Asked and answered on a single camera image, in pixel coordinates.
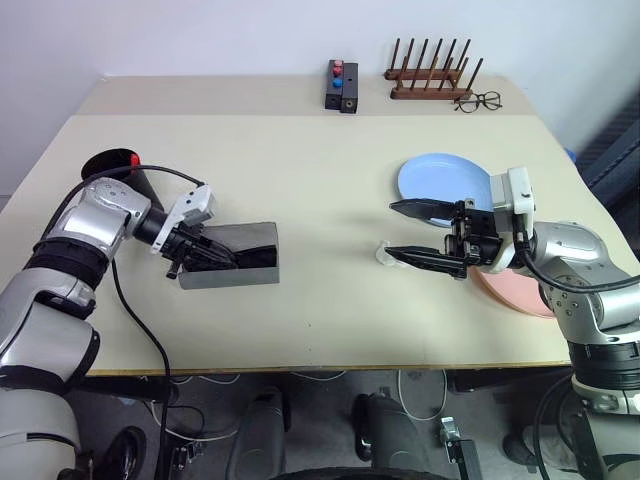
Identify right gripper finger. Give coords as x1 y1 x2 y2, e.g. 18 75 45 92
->
389 197 469 223
386 244 469 278

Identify black rounded shell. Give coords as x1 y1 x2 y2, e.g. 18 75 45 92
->
64 424 146 480

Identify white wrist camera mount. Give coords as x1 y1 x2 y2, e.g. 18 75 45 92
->
149 183 217 254
488 166 536 275

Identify pink plate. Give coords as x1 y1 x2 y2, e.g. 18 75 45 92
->
469 264 559 319

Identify thin white floor cable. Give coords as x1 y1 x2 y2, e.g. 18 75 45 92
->
149 394 241 442

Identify dark rounded leg shell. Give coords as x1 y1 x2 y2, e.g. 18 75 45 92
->
352 392 431 476
224 385 294 476

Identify black bracket with metal buckle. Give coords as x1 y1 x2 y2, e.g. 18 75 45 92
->
438 415 484 480

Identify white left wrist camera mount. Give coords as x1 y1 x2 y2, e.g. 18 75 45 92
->
149 183 217 254

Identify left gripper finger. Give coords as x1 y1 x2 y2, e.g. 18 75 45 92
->
186 251 237 270
198 237 237 264

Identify black cone pen holder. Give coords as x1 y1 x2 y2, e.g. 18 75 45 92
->
81 147 165 214

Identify white looped cable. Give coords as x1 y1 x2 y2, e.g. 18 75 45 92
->
397 369 449 421

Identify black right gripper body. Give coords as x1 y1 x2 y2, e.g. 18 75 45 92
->
442 197 504 274

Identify plain black box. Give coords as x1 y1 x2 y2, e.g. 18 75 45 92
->
338 63 361 115

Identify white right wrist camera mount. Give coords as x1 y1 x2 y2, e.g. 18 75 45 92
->
488 166 536 275

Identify black table beam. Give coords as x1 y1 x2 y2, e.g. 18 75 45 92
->
452 367 574 394

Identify wooden plate rack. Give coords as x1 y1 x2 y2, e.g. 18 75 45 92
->
383 37 485 101

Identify grey glasses case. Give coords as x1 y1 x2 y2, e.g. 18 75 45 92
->
177 221 281 290

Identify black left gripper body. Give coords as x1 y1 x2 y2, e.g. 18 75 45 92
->
162 222 211 280

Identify dark-framed eyeglasses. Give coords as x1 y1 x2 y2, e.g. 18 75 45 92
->
453 90 504 114

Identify blue plate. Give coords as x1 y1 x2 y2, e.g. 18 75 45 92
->
397 153 494 229

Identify black box with buttons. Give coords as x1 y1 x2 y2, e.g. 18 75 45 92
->
324 59 346 111

